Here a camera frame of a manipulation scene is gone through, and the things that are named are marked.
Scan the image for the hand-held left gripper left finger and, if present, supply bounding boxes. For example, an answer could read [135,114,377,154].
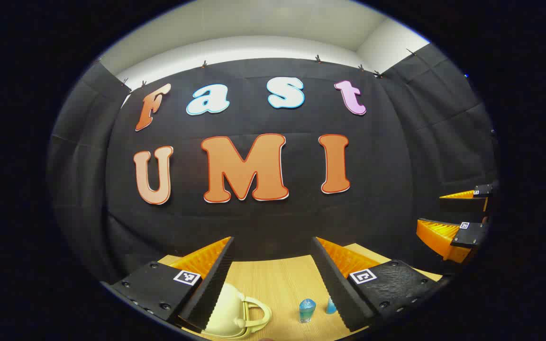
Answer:
[107,236,236,332]

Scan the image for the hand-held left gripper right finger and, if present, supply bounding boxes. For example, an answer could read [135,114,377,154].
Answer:
[310,236,445,332]

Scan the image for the blue glass bottle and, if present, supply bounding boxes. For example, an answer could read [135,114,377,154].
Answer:
[299,298,317,324]

